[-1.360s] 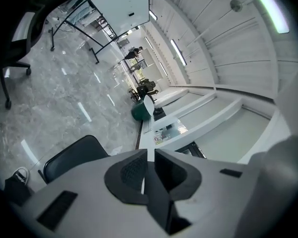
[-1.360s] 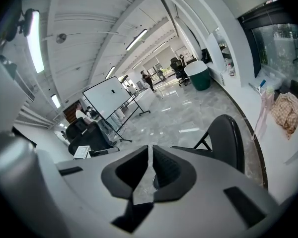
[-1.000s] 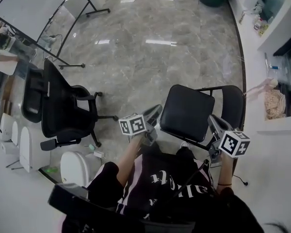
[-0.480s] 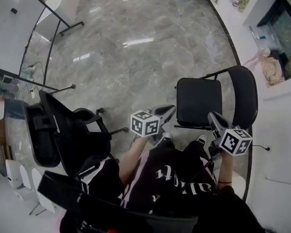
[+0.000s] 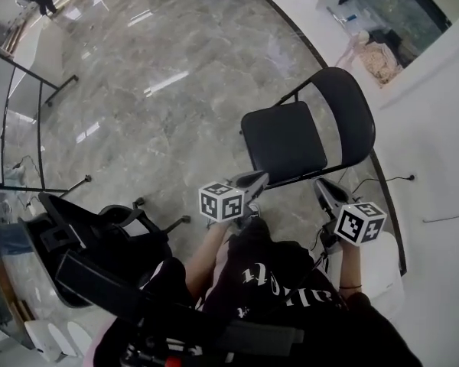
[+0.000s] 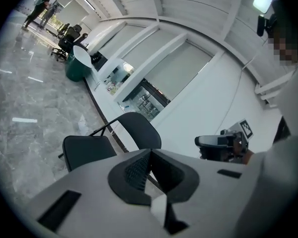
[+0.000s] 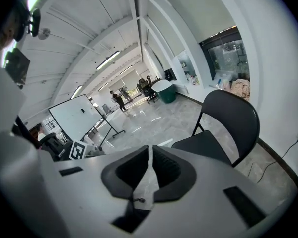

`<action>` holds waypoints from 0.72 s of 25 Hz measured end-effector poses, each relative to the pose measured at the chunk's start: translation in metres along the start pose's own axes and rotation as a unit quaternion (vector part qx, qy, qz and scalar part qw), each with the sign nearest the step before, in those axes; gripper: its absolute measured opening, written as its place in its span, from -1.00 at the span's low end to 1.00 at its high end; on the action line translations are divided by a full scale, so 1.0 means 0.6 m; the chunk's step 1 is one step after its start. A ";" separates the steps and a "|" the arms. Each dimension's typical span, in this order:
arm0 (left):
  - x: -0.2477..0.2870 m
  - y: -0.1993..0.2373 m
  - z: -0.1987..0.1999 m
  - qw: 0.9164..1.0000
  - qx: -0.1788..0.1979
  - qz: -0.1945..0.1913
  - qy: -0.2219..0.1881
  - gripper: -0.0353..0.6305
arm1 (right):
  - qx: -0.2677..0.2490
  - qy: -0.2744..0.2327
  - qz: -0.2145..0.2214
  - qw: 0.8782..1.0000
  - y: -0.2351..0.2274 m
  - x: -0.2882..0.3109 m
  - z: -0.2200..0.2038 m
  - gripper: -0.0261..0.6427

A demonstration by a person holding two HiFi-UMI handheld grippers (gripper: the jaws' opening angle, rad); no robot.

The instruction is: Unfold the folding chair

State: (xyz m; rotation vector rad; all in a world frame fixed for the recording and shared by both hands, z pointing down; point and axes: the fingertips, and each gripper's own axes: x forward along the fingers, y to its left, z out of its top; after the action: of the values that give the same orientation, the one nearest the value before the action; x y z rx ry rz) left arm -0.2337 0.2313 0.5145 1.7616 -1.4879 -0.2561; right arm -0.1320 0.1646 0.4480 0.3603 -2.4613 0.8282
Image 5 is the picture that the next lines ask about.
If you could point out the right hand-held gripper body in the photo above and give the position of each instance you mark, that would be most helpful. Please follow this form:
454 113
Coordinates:
361 224

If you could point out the person's black trousers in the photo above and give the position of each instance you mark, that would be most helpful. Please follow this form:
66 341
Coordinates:
252 232

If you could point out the person's black printed shirt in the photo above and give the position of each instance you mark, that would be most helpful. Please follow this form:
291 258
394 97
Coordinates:
329 338

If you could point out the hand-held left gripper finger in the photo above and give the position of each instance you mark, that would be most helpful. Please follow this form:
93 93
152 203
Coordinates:
258 189
248 178

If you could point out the black folding chair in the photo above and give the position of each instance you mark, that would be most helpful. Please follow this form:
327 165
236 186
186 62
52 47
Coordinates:
287 140

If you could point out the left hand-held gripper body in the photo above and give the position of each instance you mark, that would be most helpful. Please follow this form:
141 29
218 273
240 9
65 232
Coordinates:
222 203

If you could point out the person's black white shoe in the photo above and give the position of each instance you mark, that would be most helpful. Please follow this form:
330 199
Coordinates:
253 209

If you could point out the wall socket with plug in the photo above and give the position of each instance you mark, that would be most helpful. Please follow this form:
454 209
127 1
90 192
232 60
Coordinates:
410 177

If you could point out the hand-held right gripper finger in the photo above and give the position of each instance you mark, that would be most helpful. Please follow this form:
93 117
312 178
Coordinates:
340 196
325 199

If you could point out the beige checkered bag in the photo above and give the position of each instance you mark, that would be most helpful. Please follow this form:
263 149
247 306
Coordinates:
380 61

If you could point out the person's left forearm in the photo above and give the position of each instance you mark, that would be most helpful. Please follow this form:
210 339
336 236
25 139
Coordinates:
206 254

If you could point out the white round floor appliance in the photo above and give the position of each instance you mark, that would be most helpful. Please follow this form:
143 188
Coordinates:
386 273

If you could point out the black wrist band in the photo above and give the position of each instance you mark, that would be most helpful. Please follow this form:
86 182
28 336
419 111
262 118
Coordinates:
350 287

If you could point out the person's right forearm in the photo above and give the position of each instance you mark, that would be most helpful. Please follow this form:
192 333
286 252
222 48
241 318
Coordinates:
350 266

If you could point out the dark glass window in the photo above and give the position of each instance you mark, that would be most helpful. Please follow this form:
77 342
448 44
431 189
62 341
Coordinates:
398 6

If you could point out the black office chair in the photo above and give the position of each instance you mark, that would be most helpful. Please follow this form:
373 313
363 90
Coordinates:
111 228

